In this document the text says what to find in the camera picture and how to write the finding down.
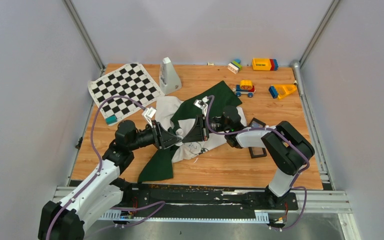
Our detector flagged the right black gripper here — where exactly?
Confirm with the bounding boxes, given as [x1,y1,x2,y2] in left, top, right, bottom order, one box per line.
[182,114,230,143]

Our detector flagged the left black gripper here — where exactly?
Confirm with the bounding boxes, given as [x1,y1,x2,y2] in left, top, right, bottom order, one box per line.
[128,119,182,151]

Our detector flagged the white green garment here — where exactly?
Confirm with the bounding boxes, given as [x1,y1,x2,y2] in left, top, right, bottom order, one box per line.
[137,80,248,184]

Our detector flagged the black square display case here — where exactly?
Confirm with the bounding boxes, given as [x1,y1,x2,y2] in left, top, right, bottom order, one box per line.
[248,117,266,128]

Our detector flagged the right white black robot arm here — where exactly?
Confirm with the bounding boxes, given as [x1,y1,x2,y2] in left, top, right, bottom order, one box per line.
[182,105,315,209]

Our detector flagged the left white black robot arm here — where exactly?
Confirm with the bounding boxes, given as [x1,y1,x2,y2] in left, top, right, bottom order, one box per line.
[38,120,183,240]

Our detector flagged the teal small block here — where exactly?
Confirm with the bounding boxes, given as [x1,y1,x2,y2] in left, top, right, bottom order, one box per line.
[105,115,118,126]

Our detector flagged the white wedge-shaped stand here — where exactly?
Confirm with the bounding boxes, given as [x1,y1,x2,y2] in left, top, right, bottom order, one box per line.
[159,57,182,95]

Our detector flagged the toy car with yellow top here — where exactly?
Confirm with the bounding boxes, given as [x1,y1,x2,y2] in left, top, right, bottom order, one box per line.
[232,79,256,98]

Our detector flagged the white green blue bricks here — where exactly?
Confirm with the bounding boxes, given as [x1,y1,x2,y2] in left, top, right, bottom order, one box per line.
[227,58,242,74]

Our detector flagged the yellow blue toy scoop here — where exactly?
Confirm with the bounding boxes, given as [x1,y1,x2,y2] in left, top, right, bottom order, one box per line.
[268,84,298,100]

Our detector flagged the yellow red blue brick box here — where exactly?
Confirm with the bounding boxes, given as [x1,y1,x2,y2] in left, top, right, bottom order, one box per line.
[252,58,279,71]

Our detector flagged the grey metal pipe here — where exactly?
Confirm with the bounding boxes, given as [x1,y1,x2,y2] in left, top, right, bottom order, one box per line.
[290,60,305,97]

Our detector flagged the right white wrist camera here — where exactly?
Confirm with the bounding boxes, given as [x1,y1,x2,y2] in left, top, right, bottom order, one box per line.
[193,96,210,116]

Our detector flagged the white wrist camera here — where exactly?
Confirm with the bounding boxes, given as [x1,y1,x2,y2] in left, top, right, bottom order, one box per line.
[193,96,210,116]
[141,107,157,126]

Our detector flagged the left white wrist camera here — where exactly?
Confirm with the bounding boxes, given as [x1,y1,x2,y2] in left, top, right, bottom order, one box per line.
[141,107,157,126]

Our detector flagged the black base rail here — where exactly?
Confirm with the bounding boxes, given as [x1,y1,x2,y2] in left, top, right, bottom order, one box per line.
[116,183,299,220]

